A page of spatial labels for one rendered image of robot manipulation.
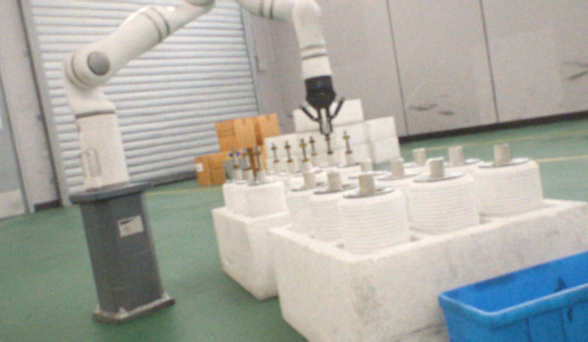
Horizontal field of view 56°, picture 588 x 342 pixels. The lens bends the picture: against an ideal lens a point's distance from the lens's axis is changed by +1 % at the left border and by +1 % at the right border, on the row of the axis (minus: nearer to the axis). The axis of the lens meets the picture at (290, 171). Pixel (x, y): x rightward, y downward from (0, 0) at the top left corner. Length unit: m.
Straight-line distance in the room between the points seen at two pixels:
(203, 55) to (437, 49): 3.11
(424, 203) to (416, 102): 6.37
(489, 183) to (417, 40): 6.30
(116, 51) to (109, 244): 0.45
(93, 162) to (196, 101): 6.29
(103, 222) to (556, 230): 0.91
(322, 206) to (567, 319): 0.37
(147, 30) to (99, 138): 0.30
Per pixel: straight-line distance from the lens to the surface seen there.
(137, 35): 1.41
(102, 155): 1.32
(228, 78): 7.98
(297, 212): 0.98
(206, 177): 5.58
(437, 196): 0.80
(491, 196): 0.88
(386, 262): 0.73
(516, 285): 0.81
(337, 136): 4.17
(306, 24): 1.47
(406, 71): 7.22
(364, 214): 0.75
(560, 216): 0.89
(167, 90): 7.34
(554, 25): 6.46
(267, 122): 5.63
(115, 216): 1.30
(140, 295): 1.34
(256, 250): 1.23
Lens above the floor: 0.35
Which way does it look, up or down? 4 degrees down
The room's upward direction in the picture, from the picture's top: 10 degrees counter-clockwise
